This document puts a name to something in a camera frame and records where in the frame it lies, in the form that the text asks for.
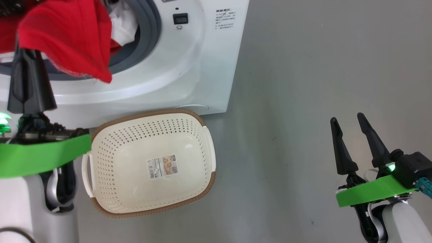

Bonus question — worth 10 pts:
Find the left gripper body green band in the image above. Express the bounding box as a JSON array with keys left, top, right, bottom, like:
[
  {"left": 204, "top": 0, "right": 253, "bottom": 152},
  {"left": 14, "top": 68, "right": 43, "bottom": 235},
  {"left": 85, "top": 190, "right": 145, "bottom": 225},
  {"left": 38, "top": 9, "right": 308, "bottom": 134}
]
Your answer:
[{"left": 0, "top": 114, "right": 92, "bottom": 179}]

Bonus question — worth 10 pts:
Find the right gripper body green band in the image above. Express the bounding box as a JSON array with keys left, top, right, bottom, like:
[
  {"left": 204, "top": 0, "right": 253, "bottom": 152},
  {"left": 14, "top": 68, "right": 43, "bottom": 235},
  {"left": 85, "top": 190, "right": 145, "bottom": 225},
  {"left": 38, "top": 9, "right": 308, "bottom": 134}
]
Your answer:
[{"left": 336, "top": 172, "right": 419, "bottom": 208}]

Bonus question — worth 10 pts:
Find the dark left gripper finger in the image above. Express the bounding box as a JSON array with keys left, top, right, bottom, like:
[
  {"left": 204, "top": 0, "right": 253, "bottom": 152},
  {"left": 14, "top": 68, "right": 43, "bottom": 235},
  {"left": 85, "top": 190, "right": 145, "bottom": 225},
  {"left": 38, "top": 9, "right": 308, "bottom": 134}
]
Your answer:
[
  {"left": 7, "top": 37, "right": 27, "bottom": 114},
  {"left": 24, "top": 47, "right": 57, "bottom": 114}
]

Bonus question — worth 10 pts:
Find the basket product label sticker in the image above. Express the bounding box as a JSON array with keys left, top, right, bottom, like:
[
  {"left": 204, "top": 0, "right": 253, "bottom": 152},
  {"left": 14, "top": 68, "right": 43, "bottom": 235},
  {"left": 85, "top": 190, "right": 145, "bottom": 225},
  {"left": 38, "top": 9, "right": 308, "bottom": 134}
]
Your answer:
[{"left": 146, "top": 155, "right": 178, "bottom": 180}]

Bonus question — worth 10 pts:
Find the thin brown cable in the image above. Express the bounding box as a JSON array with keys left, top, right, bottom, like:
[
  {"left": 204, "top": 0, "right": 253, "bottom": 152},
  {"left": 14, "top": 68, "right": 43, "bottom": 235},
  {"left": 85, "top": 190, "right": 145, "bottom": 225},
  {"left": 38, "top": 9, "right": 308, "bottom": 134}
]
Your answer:
[{"left": 0, "top": 227, "right": 36, "bottom": 243}]

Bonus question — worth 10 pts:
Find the white front-load washing machine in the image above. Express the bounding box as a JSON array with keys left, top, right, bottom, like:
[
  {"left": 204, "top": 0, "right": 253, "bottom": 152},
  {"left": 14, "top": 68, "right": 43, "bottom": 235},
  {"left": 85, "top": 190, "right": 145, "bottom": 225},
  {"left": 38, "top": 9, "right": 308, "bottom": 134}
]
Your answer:
[{"left": 0, "top": 0, "right": 250, "bottom": 129}]

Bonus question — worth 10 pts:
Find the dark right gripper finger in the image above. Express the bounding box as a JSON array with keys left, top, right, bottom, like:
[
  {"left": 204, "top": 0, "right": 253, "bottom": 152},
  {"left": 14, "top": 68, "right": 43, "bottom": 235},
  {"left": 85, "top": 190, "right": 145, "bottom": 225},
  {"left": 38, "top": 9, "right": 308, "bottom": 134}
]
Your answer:
[
  {"left": 330, "top": 117, "right": 359, "bottom": 175},
  {"left": 357, "top": 112, "right": 392, "bottom": 168}
]

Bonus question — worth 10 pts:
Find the cream perforated laundry basket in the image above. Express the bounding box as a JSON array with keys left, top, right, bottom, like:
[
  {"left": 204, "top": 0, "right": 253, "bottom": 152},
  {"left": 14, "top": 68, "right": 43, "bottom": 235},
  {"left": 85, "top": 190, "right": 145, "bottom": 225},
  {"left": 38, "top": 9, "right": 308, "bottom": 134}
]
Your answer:
[{"left": 82, "top": 109, "right": 216, "bottom": 219}]

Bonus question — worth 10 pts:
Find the teal right cable connector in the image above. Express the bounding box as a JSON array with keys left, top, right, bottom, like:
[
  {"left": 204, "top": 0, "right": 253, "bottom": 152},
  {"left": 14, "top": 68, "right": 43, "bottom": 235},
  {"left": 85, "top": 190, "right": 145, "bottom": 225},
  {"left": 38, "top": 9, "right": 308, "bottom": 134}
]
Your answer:
[{"left": 416, "top": 177, "right": 432, "bottom": 198}]

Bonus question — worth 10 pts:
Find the red and white garment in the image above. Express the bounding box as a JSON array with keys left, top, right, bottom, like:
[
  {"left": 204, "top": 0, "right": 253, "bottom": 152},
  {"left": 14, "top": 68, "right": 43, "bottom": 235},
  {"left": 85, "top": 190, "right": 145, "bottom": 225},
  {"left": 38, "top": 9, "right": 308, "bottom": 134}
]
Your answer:
[{"left": 0, "top": 0, "right": 140, "bottom": 84}]

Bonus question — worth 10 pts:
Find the printed text sticker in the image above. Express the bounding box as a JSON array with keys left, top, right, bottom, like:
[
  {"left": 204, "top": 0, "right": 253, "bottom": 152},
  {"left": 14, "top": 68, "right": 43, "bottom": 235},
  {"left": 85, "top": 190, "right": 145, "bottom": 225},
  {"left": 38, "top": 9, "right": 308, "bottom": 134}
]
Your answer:
[{"left": 215, "top": 8, "right": 237, "bottom": 31}]

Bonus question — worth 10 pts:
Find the grey rubber door gasket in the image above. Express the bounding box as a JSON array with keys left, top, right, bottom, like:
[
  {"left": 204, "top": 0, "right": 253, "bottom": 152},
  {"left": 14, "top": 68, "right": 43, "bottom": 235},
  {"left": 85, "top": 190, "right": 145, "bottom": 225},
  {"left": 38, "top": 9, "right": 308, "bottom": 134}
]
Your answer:
[{"left": 0, "top": 0, "right": 162, "bottom": 81}]

